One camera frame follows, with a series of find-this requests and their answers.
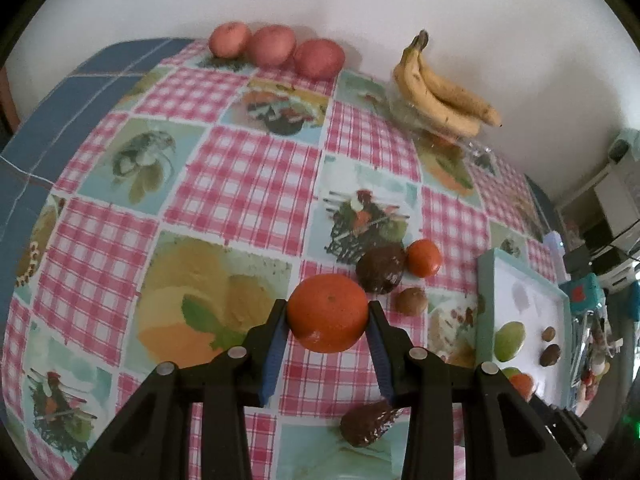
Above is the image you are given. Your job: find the clear plastic container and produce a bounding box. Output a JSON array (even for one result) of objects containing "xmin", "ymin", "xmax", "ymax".
[{"xmin": 387, "ymin": 85, "xmax": 496, "ymax": 161}]

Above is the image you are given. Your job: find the red apple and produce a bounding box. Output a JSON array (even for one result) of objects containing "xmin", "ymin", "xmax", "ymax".
[
  {"xmin": 208, "ymin": 21, "xmax": 252, "ymax": 59},
  {"xmin": 248, "ymin": 25, "xmax": 297, "ymax": 67},
  {"xmin": 293, "ymin": 38, "xmax": 346, "ymax": 81}
]

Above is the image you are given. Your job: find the white tray with teal rim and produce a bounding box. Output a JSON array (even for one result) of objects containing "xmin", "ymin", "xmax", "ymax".
[{"xmin": 475, "ymin": 247, "xmax": 572, "ymax": 403}]

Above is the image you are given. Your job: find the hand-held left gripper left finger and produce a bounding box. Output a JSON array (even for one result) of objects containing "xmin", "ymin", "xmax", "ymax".
[{"xmin": 70, "ymin": 299, "xmax": 288, "ymax": 480}]

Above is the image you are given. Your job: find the black charger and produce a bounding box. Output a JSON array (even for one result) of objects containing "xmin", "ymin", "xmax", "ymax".
[{"xmin": 564, "ymin": 247, "xmax": 593, "ymax": 271}]

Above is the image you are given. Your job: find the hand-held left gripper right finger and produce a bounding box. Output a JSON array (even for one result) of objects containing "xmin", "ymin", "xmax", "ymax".
[{"xmin": 367, "ymin": 299, "xmax": 581, "ymax": 480}]

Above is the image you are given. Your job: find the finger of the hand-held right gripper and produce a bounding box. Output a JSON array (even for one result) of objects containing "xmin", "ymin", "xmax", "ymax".
[{"xmin": 531, "ymin": 394, "xmax": 590, "ymax": 456}]

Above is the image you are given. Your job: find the teal box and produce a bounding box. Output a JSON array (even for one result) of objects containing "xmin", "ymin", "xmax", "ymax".
[{"xmin": 560, "ymin": 272, "xmax": 606, "ymax": 318}]

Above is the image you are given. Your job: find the orange tangerine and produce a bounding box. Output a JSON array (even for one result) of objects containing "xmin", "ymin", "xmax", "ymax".
[
  {"xmin": 406, "ymin": 239, "xmax": 444, "ymax": 278},
  {"xmin": 510, "ymin": 373, "xmax": 536, "ymax": 401},
  {"xmin": 286, "ymin": 274, "xmax": 371, "ymax": 353}
]

